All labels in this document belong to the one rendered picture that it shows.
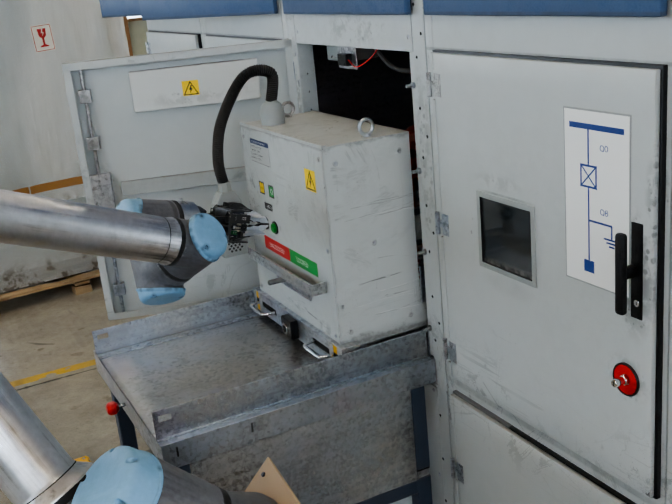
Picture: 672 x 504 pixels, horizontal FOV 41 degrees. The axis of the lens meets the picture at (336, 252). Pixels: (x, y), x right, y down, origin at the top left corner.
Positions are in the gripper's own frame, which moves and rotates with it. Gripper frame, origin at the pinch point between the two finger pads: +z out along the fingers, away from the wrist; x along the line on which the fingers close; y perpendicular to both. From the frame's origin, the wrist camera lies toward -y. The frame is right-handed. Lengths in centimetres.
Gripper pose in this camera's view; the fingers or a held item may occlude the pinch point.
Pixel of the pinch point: (261, 223)
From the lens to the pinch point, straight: 206.1
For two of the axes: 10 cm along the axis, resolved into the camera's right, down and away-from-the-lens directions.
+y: 6.6, 1.6, -7.3
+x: 1.1, -9.9, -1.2
